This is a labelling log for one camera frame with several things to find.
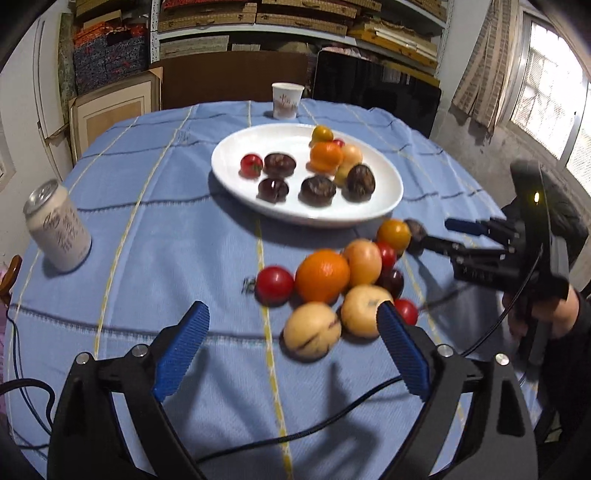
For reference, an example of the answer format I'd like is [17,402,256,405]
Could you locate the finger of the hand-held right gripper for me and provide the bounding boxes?
[444,218,522,241]
[418,235,509,265]

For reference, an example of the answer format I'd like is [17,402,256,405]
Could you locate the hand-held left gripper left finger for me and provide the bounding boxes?
[47,301,211,480]

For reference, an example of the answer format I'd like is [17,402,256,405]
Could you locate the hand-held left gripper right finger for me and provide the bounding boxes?
[376,302,539,480]

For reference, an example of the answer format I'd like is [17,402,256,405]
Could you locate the dark brown mangosteen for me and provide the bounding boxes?
[404,220,428,257]
[342,164,376,201]
[263,152,297,177]
[300,174,338,205]

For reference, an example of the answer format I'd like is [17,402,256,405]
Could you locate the white oval plate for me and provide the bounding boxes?
[211,122,404,228]

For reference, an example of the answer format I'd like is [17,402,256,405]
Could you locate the orange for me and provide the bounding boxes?
[308,141,345,174]
[295,249,351,304]

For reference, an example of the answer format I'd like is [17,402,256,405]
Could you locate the dark purple plum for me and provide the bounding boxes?
[376,269,405,298]
[257,176,291,203]

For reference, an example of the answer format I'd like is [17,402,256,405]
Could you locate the person's right forearm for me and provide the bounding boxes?
[536,286,591,446]

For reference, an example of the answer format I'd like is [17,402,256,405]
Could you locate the person's right hand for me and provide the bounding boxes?
[503,286,580,340]

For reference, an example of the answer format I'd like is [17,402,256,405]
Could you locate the pale peach round fruit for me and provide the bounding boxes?
[342,239,383,287]

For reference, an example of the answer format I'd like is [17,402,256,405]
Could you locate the cream striped pepino melon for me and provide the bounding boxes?
[283,302,342,361]

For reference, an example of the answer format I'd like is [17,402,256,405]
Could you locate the blue checked tablecloth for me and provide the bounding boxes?
[4,99,555,480]

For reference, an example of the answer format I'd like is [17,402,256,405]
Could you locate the red tomato with stem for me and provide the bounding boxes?
[242,266,295,306]

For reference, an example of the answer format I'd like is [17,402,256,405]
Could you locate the bright barred window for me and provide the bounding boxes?
[508,9,591,182]

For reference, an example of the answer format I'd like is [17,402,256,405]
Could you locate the black flat panel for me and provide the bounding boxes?
[311,50,443,139]

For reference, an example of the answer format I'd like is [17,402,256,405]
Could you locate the beige checked curtain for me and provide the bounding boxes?
[450,0,530,136]

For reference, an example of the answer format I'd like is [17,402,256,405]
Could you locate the white drink can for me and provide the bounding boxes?
[23,180,93,272]

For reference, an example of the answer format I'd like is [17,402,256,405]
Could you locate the wooden chair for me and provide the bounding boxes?
[0,255,23,306]

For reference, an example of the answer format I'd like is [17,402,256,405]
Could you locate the white paper cup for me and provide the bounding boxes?
[271,82,304,121]

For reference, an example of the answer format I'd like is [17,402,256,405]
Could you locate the stack of flat woven boxes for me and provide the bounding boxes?
[157,0,446,70]

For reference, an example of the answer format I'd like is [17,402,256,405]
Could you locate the brown cardboard sheet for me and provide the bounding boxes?
[150,51,311,110]

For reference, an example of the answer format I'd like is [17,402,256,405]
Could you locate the white leaning board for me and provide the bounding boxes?
[31,7,75,172]

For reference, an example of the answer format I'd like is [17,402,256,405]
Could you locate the stack of patterned boxes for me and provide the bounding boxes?
[71,21,151,96]

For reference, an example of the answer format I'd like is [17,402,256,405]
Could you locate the white metal shelf rack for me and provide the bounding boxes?
[151,0,450,78]

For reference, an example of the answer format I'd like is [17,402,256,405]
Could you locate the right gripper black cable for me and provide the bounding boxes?
[413,244,548,384]

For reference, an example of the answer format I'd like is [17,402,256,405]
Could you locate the thin black cable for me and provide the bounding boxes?
[196,375,403,462]

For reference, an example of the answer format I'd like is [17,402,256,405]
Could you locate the thick black hose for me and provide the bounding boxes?
[0,377,54,437]

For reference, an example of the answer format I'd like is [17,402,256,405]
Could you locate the wooden picture frame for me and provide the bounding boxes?
[68,67,164,161]

